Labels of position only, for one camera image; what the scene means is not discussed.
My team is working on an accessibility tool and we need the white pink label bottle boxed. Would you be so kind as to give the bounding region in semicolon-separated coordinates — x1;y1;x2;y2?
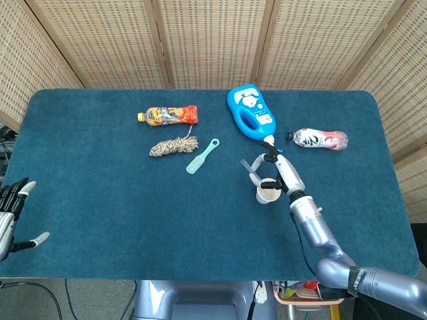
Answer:
286;127;349;151

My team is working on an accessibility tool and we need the mint green scrub brush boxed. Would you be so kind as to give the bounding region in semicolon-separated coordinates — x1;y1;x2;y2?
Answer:
185;138;221;175

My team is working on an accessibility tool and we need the black floor cable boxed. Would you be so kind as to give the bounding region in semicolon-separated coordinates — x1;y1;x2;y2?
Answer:
0;281;64;320

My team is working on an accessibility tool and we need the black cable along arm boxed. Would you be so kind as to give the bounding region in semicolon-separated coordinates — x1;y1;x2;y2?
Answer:
288;211;318;278

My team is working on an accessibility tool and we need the blue plush table cloth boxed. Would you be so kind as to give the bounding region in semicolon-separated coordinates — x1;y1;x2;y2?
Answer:
0;88;421;280

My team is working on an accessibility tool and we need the woven bamboo folding screen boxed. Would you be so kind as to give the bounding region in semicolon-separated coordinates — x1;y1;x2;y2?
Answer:
0;0;427;223

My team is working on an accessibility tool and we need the blue detergent bottle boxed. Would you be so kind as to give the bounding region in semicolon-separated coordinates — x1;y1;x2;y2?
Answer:
226;85;284;155

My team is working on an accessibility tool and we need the white paper cup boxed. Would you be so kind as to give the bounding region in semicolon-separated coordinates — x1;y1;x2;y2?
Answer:
256;178;282;205

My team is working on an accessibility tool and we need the transparent plastic straw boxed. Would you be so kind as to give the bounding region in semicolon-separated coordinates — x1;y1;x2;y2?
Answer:
240;159;260;183

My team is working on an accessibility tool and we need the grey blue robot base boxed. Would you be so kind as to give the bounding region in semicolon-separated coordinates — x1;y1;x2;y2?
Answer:
133;279;278;320

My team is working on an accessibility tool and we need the orange label drink bottle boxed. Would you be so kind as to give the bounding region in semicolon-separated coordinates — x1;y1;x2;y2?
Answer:
137;105;199;127

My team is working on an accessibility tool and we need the blue floor cable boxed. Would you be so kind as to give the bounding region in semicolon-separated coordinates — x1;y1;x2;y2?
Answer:
64;279;77;320

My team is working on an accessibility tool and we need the beige braided rope bundle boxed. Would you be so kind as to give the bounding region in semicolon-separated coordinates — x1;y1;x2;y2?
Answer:
148;125;199;158

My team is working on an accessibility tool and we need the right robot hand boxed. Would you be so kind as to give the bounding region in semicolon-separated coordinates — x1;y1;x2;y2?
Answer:
248;141;306;195

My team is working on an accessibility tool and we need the pink plastic basket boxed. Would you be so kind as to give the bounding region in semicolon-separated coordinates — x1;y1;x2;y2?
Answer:
273;279;344;305

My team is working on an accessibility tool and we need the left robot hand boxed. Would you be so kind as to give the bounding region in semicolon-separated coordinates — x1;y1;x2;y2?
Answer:
0;177;51;263

